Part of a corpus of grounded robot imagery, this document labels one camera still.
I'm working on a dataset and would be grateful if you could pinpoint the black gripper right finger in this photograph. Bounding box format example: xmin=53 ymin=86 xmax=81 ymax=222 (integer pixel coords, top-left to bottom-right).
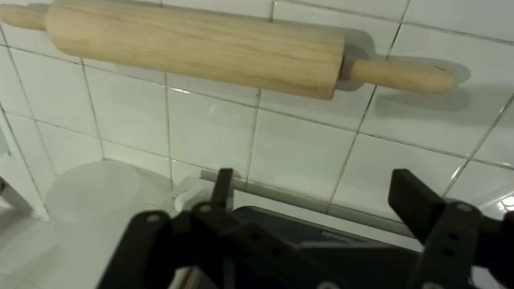
xmin=389 ymin=167 xmax=514 ymax=289

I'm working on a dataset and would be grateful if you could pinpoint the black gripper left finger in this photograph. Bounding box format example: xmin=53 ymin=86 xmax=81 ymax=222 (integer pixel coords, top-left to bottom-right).
xmin=97 ymin=167 xmax=328 ymax=289

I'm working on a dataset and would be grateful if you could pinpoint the wooden rolling pin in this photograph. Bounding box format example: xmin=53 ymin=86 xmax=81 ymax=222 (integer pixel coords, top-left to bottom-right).
xmin=0 ymin=0 xmax=460 ymax=102

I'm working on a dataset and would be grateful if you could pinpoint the translucent round plastic lid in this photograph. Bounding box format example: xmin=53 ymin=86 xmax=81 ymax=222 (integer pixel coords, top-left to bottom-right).
xmin=44 ymin=159 xmax=175 ymax=227

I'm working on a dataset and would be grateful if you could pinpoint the grey metal rod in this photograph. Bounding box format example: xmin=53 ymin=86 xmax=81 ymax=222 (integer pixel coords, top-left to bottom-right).
xmin=199 ymin=169 xmax=416 ymax=238

